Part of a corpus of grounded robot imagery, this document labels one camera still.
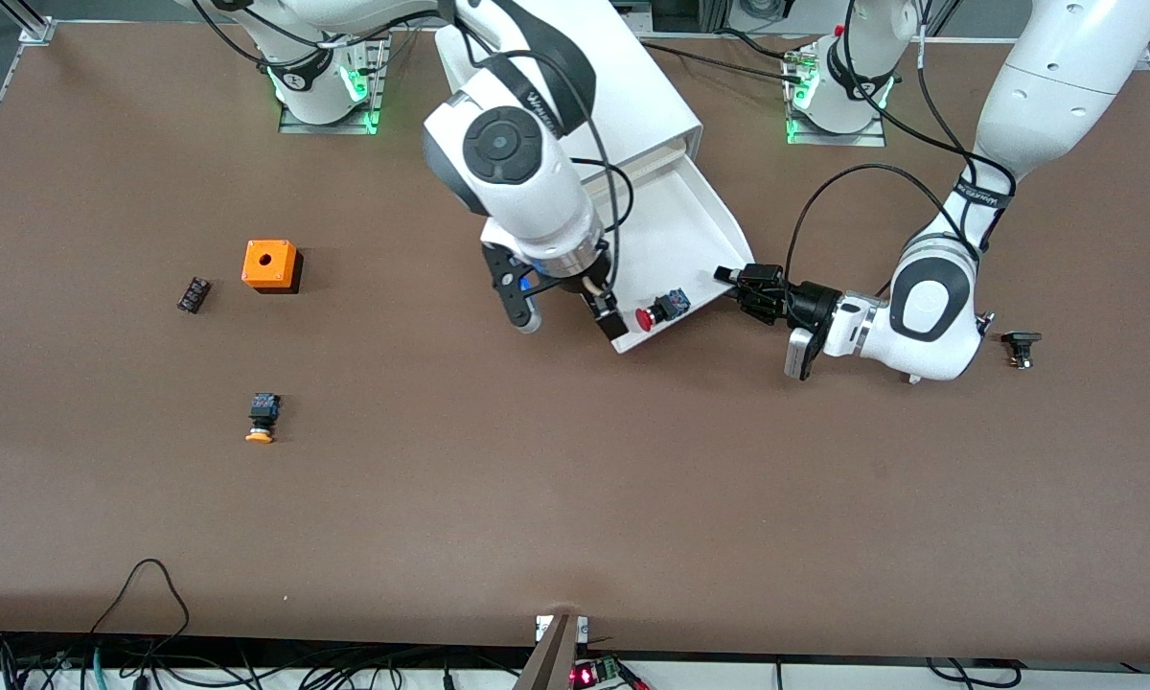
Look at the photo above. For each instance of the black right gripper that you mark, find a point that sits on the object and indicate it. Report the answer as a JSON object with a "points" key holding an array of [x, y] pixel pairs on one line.
{"points": [[598, 300]]}

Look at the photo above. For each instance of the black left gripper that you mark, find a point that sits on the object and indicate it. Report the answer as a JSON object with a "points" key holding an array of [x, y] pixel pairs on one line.
{"points": [[807, 303]]}

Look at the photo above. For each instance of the red-capped push button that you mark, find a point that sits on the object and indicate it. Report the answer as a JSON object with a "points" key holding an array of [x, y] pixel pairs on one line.
{"points": [[666, 307]]}

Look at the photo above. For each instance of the white rectangular bin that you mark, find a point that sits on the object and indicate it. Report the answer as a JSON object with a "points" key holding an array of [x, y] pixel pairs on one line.
{"points": [[690, 230]]}

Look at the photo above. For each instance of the orange-capped push button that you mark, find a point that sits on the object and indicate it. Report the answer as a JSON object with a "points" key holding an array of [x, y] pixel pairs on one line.
{"points": [[264, 410]]}

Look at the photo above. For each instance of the orange box with hole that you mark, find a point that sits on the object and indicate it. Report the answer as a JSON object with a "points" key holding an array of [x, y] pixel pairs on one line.
{"points": [[283, 264]]}

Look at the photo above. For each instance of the circuit module with red light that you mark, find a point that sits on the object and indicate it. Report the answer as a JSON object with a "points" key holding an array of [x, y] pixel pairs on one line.
{"points": [[594, 673]]}

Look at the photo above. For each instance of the small black contact block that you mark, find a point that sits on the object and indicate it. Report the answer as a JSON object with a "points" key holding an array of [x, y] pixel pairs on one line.
{"points": [[194, 295]]}

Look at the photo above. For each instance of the small black switch part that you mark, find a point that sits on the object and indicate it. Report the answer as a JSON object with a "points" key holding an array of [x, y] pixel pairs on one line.
{"points": [[1021, 343]]}

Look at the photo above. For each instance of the white metal bracket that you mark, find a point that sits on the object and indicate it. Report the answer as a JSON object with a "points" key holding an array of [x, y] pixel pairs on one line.
{"points": [[540, 628]]}

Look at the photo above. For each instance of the aluminium frame profile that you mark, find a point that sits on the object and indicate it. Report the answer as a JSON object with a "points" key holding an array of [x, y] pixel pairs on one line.
{"points": [[29, 24]]}

